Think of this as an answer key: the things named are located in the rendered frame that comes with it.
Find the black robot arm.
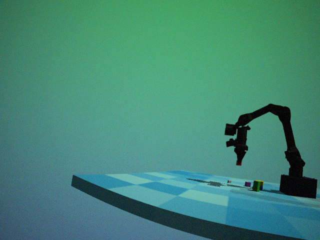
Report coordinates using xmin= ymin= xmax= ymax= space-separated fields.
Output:
xmin=225 ymin=104 xmax=306 ymax=178

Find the purple cube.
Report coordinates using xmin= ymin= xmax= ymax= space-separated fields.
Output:
xmin=244 ymin=181 xmax=251 ymax=187

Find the green block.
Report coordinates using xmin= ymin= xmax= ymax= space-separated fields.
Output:
xmin=252 ymin=186 xmax=260 ymax=192
xmin=253 ymin=180 xmax=261 ymax=187

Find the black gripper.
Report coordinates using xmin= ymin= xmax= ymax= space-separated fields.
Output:
xmin=234 ymin=136 xmax=248 ymax=164

